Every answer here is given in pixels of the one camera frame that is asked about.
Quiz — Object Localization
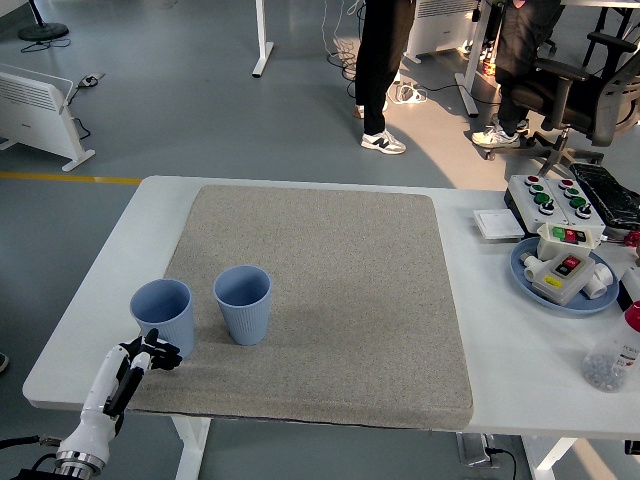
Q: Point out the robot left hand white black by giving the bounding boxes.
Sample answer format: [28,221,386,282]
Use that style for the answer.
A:
[58,328,182,464]

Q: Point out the blue ribbed cup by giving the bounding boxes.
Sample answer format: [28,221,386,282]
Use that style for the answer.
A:
[129,278,195,360]
[212,264,274,346]

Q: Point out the white push-button control box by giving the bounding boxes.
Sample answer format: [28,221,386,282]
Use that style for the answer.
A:
[503,174,571,235]
[544,177,609,229]

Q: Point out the white table leg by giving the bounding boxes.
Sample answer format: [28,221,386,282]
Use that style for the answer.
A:
[524,437,581,480]
[172,414,212,480]

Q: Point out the grey-brown mat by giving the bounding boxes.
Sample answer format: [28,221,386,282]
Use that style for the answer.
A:
[119,184,475,431]

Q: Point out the white panel heater on feet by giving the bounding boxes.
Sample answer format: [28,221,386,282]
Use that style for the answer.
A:
[0,62,96,173]

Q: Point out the black fan stand base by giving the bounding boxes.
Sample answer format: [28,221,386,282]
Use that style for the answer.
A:
[18,0,70,42]

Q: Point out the white desk leg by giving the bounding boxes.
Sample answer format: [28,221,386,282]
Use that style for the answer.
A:
[454,0,494,119]
[251,0,275,78]

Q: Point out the standing person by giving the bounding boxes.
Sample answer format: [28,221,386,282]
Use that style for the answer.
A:
[353,0,419,156]

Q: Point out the blue plate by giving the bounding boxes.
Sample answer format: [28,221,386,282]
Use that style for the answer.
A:
[509,236,620,315]

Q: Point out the white pipe fitting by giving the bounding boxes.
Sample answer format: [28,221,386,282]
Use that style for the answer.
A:
[585,262,615,300]

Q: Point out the clear bottle red cap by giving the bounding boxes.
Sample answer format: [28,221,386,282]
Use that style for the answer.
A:
[580,300,640,393]

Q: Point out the seated person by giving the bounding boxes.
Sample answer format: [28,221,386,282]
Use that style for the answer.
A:
[471,0,566,149]

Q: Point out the black wrapped flat object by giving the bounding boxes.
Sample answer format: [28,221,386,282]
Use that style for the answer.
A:
[569,162,640,231]

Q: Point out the black office chair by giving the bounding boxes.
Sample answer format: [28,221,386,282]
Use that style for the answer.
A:
[482,29,640,176]

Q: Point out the black floor cable tangle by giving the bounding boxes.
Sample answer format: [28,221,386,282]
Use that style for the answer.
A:
[327,42,371,99]

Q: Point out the white wall switch panel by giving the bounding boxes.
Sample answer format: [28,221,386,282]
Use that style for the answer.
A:
[472,208,526,241]

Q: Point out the white switch box green red buttons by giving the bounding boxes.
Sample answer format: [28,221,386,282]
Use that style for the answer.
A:
[536,222,606,261]

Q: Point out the white switch box yellow label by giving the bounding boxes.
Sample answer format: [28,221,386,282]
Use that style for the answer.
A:
[519,249,597,306]

